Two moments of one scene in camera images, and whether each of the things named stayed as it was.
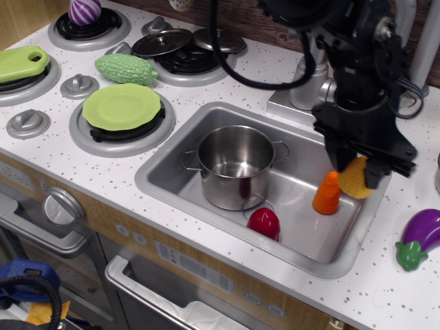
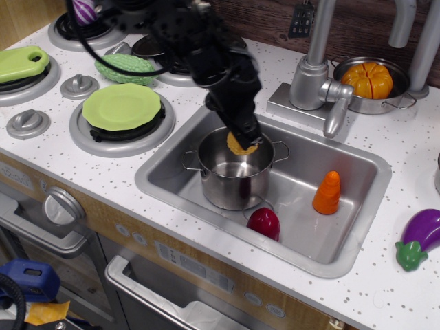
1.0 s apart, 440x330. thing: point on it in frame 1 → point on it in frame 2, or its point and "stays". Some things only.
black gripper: [367, 127] → [227, 71]
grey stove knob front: [29, 124] stays
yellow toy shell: [352, 179] → [236, 148]
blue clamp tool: [16, 268] stays
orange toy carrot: [326, 199] stays
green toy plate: [121, 106] stays
